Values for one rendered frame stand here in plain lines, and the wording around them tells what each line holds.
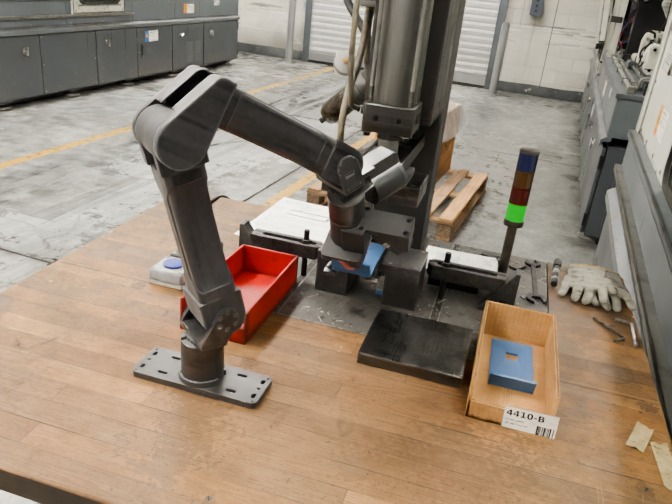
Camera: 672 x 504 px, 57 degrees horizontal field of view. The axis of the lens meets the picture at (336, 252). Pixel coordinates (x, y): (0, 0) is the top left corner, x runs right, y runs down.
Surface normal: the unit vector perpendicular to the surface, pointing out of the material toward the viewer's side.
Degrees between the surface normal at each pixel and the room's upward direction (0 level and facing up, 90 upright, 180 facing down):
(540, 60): 90
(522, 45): 90
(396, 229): 31
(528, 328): 90
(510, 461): 0
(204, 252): 91
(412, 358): 0
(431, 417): 0
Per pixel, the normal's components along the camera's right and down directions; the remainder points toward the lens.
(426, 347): 0.10, -0.91
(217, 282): 0.54, 0.14
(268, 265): -0.29, 0.37
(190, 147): 0.54, 0.40
